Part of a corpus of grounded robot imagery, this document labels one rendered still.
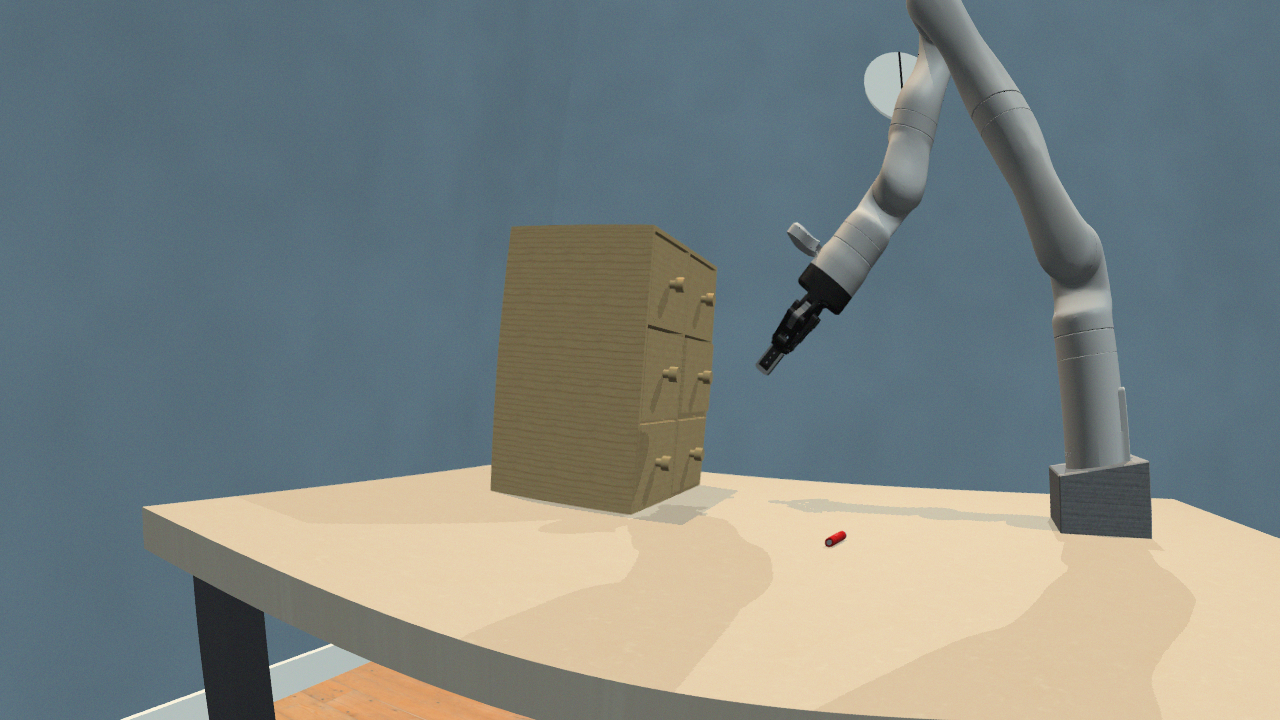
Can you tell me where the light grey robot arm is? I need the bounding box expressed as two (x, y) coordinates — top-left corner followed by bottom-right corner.
(787, 0), (1132, 469)

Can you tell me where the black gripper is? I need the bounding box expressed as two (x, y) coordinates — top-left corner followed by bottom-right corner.
(755, 263), (852, 375)

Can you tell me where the tan wooden drawer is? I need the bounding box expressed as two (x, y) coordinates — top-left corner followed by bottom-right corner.
(649, 234), (689, 329)
(672, 416), (707, 493)
(641, 328), (684, 416)
(685, 258), (716, 337)
(634, 419), (676, 509)
(678, 338), (714, 413)

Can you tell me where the brown chest of drawers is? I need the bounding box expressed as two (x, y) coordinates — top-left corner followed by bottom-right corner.
(490, 224), (717, 515)

